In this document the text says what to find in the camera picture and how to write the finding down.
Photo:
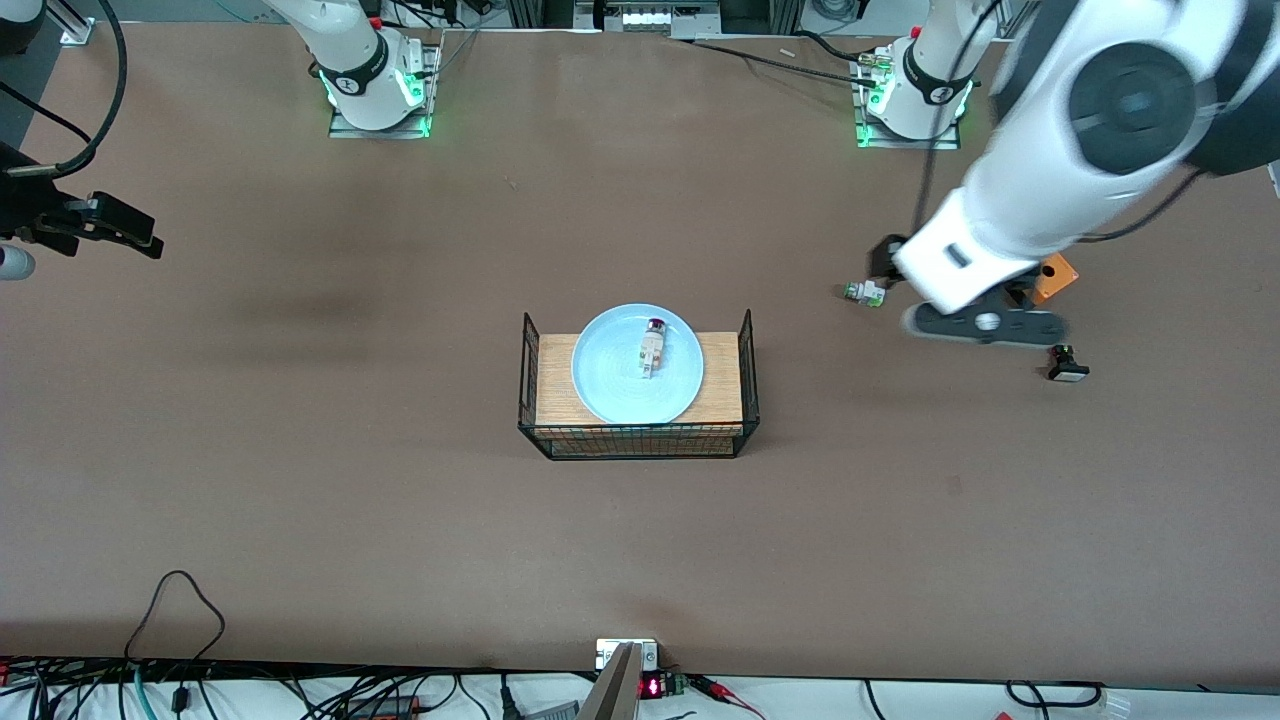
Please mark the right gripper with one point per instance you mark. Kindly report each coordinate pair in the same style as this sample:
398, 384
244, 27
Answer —
28, 208

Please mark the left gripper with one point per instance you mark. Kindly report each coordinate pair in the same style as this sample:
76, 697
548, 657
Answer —
884, 256

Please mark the red push button switch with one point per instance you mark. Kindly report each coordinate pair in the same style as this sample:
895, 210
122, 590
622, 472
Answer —
652, 350

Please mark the light blue round plate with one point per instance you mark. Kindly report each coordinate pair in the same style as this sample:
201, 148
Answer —
610, 380

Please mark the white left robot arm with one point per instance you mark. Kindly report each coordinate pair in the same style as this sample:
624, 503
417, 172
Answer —
1040, 150

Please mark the orange box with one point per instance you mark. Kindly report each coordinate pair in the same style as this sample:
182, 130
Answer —
1058, 280

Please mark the red clip lead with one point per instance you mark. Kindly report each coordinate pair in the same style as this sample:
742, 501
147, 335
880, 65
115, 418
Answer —
715, 688

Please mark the red LED display module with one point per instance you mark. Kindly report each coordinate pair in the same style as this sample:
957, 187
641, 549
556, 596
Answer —
652, 687

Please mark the small white box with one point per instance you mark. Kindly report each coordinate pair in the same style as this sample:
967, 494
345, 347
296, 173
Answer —
605, 655

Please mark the black power adapter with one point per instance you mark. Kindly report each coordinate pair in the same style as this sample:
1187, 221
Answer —
385, 706

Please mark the green push button switch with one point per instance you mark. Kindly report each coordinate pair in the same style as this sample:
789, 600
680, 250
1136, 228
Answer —
862, 293

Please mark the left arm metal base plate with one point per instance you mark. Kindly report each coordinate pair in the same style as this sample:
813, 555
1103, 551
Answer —
905, 144

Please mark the black push button switch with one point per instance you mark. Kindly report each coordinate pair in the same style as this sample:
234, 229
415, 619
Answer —
1068, 372

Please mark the aluminium frame post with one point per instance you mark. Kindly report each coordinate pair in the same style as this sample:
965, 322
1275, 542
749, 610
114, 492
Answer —
75, 25

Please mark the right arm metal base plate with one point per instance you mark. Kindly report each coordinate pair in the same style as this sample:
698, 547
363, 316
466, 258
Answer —
432, 90

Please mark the grey camera mount bar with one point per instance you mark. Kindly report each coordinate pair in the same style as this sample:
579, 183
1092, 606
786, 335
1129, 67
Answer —
615, 690

